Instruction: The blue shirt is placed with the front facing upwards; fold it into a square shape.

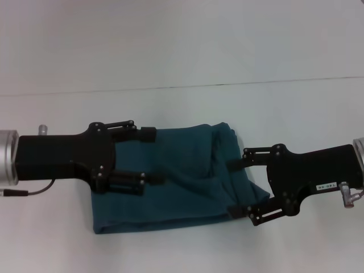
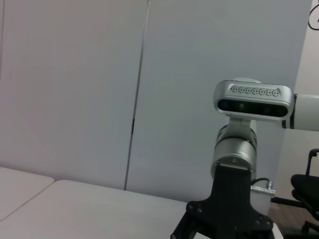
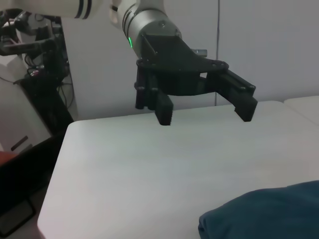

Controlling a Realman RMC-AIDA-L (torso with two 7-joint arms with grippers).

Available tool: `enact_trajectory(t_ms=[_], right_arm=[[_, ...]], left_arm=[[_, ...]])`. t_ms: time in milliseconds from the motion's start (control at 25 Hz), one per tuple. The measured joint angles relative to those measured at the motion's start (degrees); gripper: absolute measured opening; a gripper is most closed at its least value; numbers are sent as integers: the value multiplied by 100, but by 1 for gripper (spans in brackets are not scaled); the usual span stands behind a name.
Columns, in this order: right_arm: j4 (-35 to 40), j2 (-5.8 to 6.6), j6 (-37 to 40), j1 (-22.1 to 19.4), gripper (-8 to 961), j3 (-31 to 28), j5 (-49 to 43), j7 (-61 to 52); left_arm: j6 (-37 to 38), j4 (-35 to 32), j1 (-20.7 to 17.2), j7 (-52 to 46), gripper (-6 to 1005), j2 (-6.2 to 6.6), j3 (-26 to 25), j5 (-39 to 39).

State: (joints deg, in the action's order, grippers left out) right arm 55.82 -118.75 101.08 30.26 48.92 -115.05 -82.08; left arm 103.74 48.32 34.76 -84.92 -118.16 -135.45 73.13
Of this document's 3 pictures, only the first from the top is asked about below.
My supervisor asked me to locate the arm cable with connector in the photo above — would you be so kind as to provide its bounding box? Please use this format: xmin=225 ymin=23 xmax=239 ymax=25
xmin=338 ymin=180 xmax=364 ymax=210
xmin=0 ymin=178 xmax=56 ymax=197

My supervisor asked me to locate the right arm cable with connector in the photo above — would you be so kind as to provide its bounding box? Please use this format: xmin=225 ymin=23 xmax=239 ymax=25
xmin=338 ymin=180 xmax=364 ymax=210

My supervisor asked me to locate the left arm cable with connector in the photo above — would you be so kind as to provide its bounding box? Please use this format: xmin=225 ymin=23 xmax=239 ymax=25
xmin=0 ymin=178 xmax=56 ymax=197

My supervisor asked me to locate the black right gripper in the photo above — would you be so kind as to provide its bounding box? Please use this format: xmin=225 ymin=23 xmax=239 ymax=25
xmin=226 ymin=143 xmax=364 ymax=228

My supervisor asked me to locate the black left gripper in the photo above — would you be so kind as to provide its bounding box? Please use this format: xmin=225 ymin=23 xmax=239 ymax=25
xmin=14 ymin=120 xmax=166 ymax=197

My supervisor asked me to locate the teal t-shirt with FREE print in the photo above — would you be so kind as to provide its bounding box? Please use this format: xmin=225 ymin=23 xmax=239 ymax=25
xmin=91 ymin=121 xmax=271 ymax=235

